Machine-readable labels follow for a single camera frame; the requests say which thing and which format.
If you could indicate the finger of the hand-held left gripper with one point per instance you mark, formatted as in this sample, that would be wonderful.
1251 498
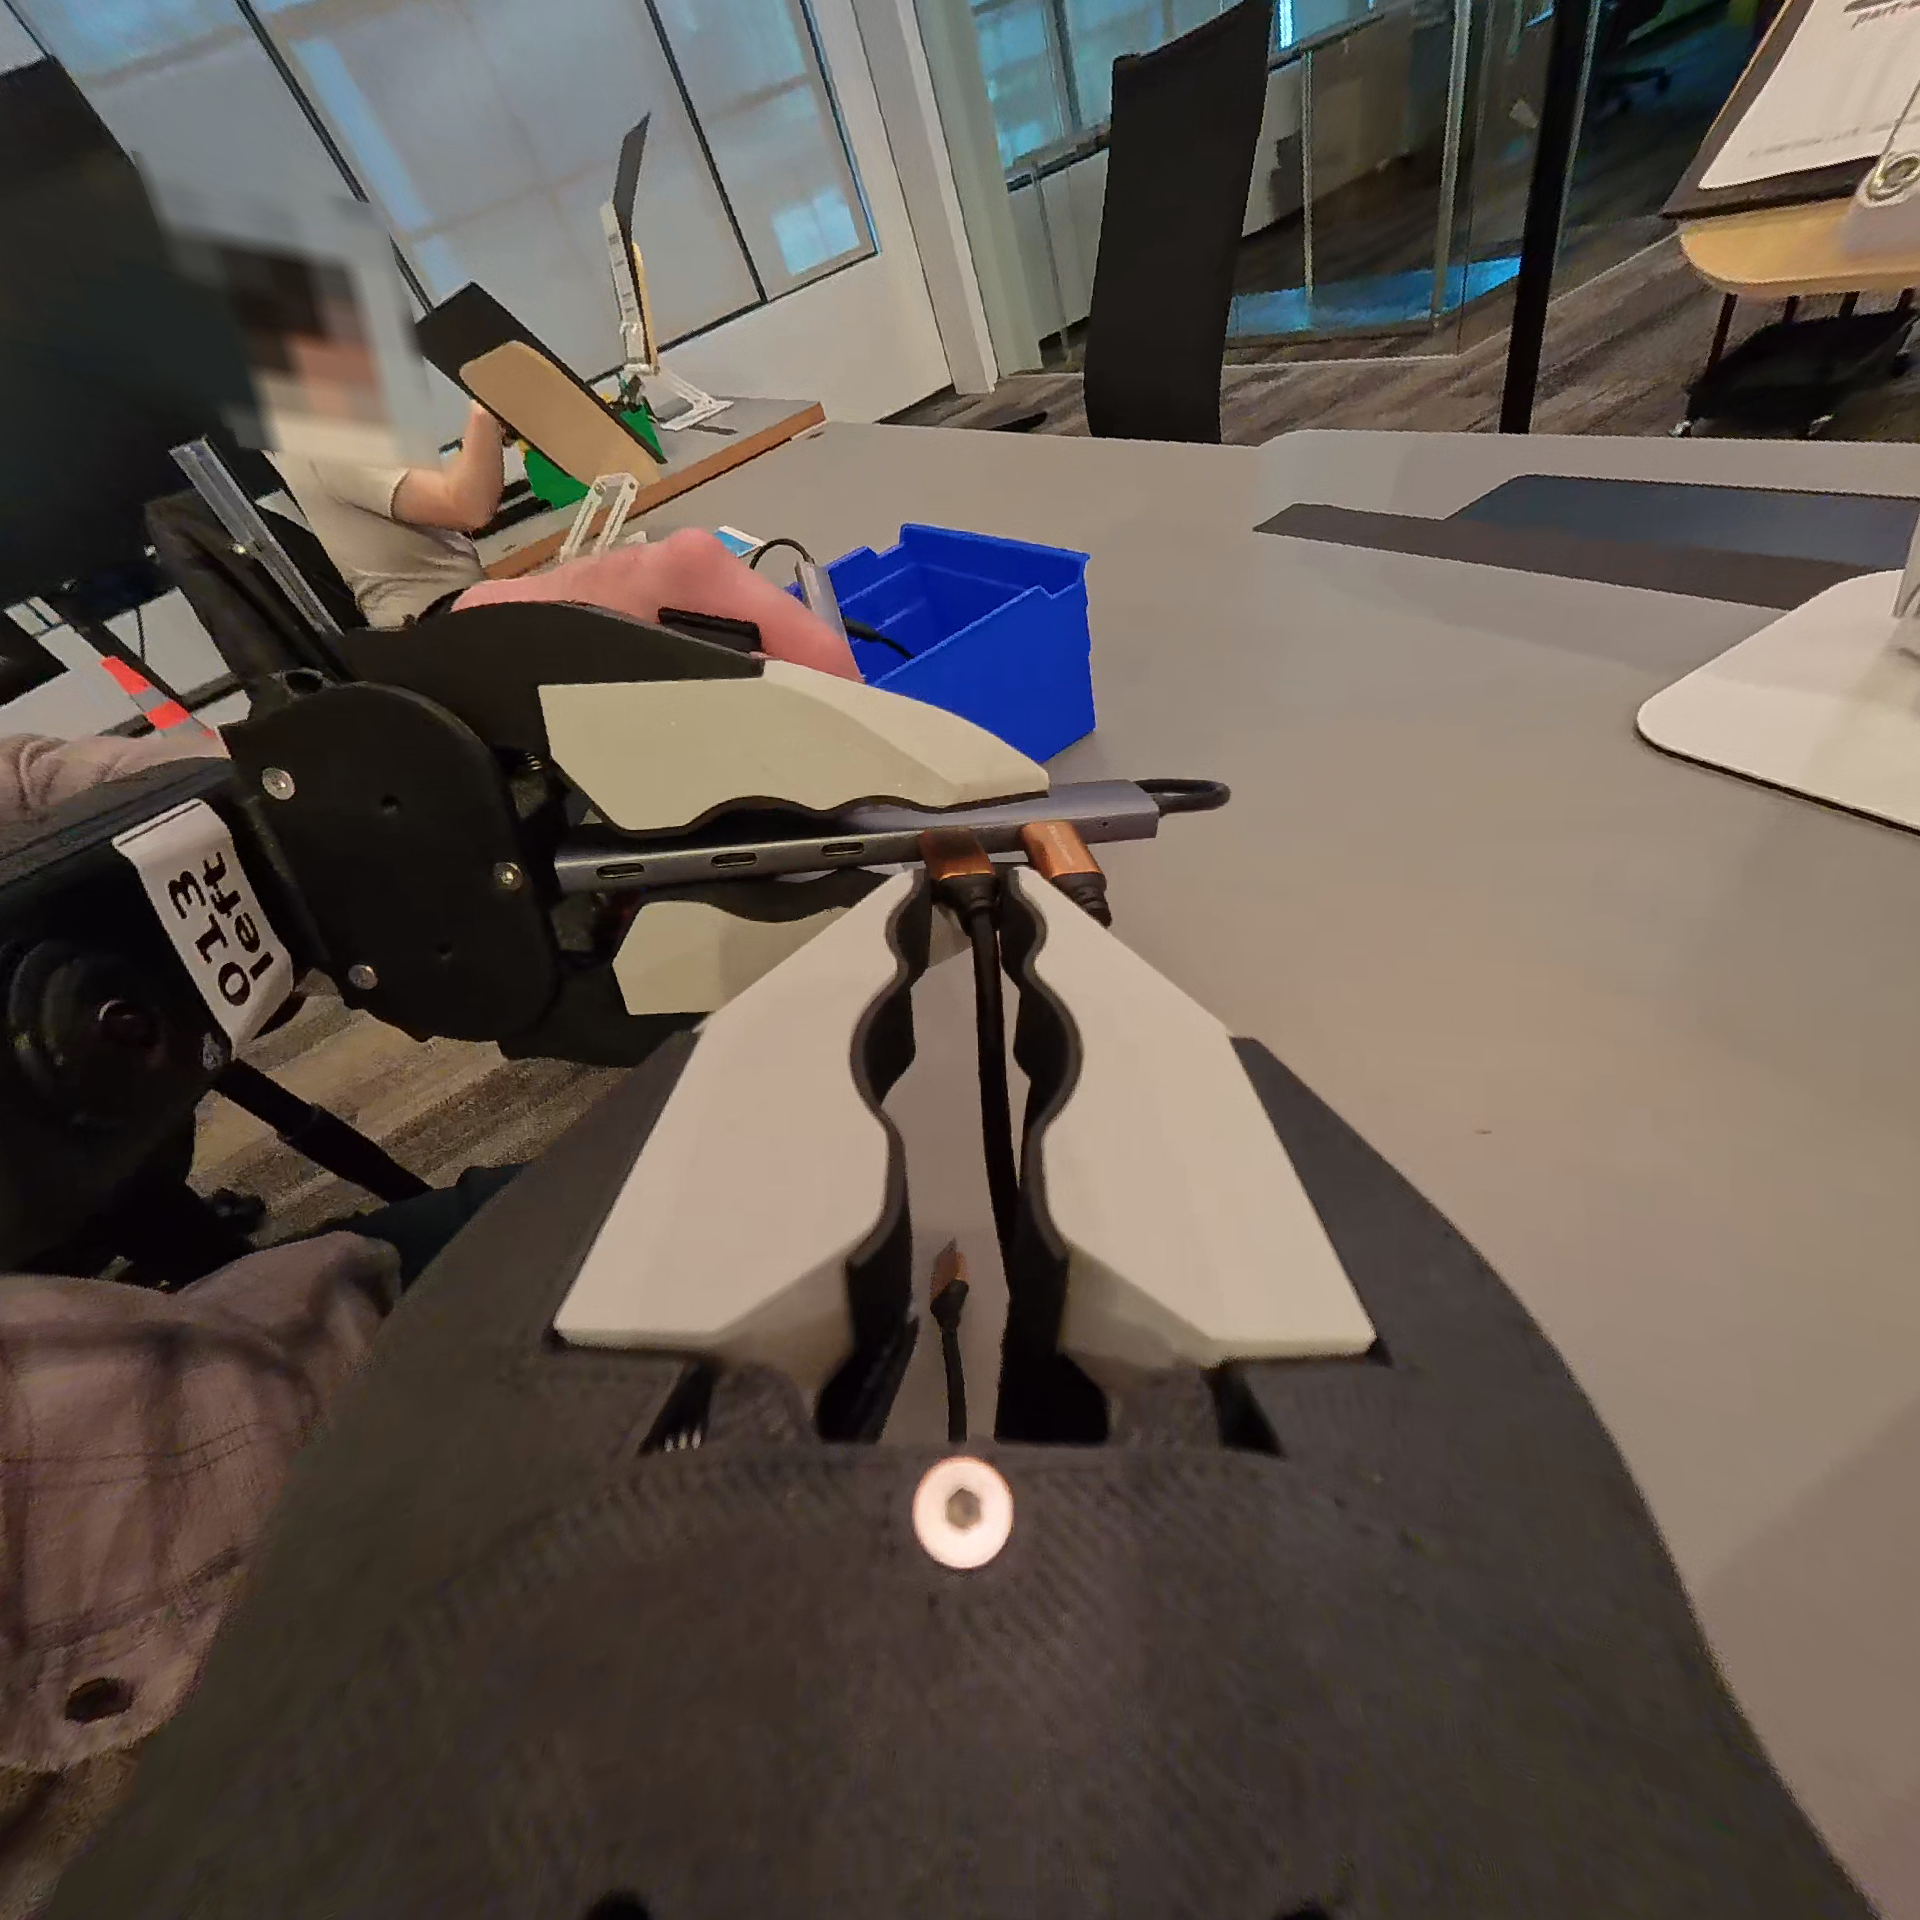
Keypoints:
781 744
720 944

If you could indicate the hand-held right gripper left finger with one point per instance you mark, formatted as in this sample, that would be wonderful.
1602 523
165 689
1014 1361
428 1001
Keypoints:
750 1154

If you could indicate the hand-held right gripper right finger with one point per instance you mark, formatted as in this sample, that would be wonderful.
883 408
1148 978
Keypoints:
1186 1154

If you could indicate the dark grey usb hub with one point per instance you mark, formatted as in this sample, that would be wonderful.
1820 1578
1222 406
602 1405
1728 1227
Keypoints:
704 863

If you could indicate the blue plastic bin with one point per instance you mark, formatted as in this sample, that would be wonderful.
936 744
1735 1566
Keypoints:
990 662

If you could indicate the person's left forearm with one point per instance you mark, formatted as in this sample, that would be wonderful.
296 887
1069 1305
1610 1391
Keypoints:
90 774

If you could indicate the person's left hand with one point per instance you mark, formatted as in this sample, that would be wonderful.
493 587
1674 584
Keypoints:
662 579

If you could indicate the wooden background desk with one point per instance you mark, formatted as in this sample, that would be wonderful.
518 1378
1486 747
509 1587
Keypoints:
735 434

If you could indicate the green plastic bin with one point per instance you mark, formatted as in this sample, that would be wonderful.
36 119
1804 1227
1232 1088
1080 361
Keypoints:
547 473

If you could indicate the black and wood board stand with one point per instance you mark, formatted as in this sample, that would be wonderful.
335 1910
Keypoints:
557 406

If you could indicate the black board on white stand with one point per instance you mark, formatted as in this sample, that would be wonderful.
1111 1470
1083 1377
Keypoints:
630 224

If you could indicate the tall black mesh chair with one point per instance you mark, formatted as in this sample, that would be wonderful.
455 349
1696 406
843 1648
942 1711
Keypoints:
1179 224

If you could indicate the instruction sheet on stand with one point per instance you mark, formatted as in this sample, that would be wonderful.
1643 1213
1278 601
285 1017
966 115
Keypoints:
1787 705

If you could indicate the black tripod pole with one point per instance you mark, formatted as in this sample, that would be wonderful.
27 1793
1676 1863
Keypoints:
1546 224

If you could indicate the printed instruction sheet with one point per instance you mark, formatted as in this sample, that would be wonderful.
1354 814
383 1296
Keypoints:
1816 105

